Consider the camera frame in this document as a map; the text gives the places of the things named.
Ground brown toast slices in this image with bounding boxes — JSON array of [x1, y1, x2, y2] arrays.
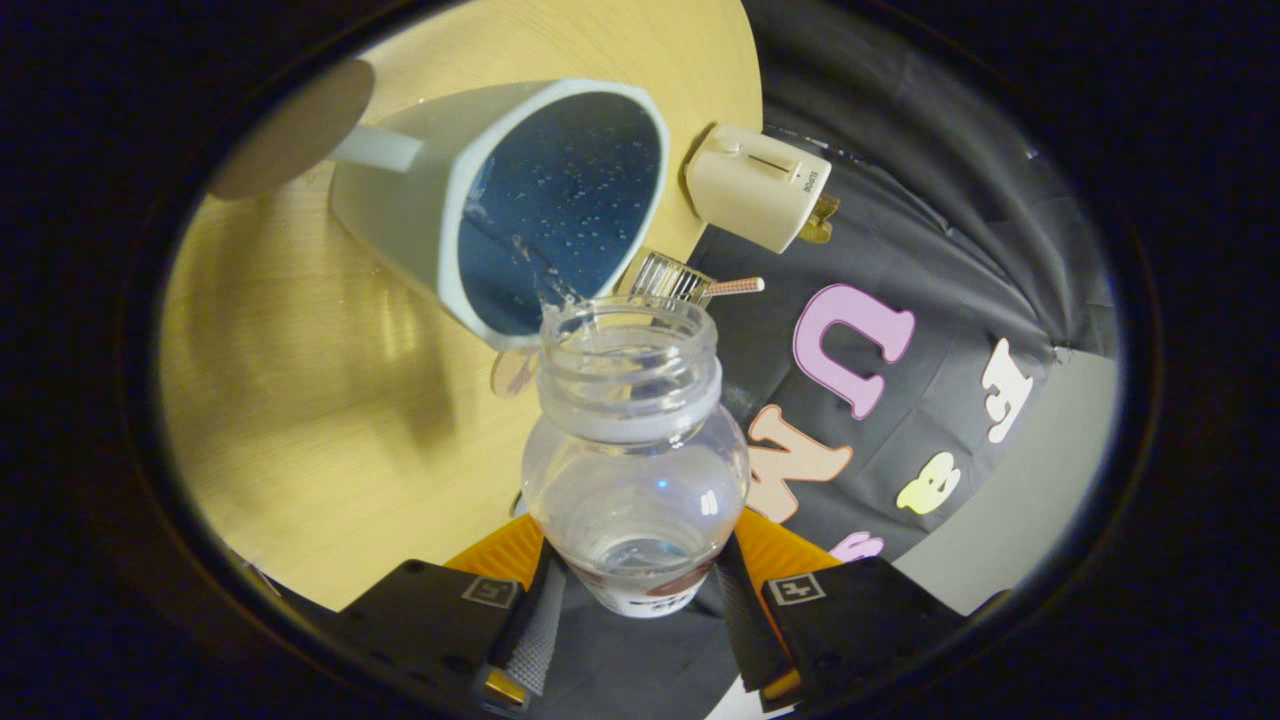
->
[[800, 193, 841, 246]]

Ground round wooden coaster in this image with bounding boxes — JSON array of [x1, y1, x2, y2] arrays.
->
[[490, 345, 541, 398]]

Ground light blue cup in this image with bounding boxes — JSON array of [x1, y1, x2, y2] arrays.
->
[[210, 58, 671, 351]]

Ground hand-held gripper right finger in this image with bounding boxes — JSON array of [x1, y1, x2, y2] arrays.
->
[[715, 508, 969, 713]]

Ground clear plastic juice bottle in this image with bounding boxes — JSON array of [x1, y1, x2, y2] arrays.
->
[[520, 295, 751, 619]]

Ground white toaster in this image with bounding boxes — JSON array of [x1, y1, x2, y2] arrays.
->
[[685, 123, 833, 254]]

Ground metal wire basket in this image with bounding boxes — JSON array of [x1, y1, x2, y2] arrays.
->
[[625, 250, 716, 304]]

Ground black backdrop cloth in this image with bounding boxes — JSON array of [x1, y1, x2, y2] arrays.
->
[[555, 0, 1119, 719]]

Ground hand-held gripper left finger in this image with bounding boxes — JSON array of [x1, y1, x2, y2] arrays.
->
[[290, 512, 569, 716]]

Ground wooden table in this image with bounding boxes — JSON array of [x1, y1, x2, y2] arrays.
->
[[158, 0, 766, 613]]

